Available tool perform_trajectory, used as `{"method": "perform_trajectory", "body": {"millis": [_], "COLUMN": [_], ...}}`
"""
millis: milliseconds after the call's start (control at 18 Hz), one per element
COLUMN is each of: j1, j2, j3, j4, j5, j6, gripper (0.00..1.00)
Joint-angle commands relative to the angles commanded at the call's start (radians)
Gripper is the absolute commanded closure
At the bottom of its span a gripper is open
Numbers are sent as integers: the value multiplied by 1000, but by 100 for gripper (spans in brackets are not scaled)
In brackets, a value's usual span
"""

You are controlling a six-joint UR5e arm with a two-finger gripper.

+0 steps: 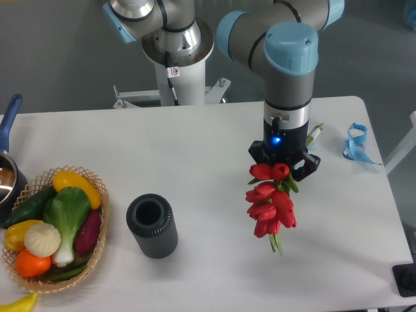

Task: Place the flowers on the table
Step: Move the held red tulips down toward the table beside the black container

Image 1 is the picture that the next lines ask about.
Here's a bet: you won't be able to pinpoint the dark grey ribbed vase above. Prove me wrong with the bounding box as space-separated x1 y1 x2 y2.
126 194 178 259

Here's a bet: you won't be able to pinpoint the yellow banana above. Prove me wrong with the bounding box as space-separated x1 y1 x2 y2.
1 292 38 312

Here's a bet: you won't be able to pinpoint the red tulip bouquet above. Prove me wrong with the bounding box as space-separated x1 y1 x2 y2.
246 162 299 254

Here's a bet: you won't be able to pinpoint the purple sweet potato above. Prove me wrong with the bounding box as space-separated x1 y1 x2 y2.
75 210 101 255

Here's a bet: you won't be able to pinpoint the yellow bell pepper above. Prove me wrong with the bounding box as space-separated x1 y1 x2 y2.
4 220 42 252

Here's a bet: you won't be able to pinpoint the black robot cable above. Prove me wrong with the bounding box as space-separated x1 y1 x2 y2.
163 51 181 107

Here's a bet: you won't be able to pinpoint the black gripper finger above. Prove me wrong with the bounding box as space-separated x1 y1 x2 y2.
248 140 274 164
291 150 321 181

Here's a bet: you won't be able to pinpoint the blue object at corner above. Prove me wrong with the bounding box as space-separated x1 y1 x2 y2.
403 0 416 31

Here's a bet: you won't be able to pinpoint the orange fruit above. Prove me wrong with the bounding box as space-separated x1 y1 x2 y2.
16 250 52 278

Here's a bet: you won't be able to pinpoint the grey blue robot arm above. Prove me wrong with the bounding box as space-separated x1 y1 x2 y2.
103 1 345 181

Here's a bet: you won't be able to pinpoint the black device at edge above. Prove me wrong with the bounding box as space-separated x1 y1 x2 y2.
392 263 415 298

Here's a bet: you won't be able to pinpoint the blue ribbon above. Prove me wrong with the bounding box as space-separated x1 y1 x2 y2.
343 122 382 166

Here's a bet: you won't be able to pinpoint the white furniture frame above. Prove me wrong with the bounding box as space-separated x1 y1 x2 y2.
384 111 415 175

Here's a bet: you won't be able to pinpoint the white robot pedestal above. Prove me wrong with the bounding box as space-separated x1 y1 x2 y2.
113 18 231 109

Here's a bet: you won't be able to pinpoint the blue handled saucepan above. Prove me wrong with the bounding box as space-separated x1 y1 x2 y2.
1 94 27 222

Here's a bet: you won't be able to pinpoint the green beans in basket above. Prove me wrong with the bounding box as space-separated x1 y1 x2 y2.
47 258 89 283

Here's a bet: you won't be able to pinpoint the dark green cucumber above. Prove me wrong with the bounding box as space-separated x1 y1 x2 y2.
1 186 57 229

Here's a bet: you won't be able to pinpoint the white steamed bun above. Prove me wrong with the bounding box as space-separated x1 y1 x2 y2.
24 223 61 257

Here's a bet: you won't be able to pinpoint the woven wicker basket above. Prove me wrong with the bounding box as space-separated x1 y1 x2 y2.
1 165 110 294

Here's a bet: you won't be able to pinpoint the green bok choy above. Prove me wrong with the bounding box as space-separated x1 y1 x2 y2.
43 187 90 267

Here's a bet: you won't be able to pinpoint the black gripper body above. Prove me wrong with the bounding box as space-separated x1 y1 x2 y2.
259 121 309 164

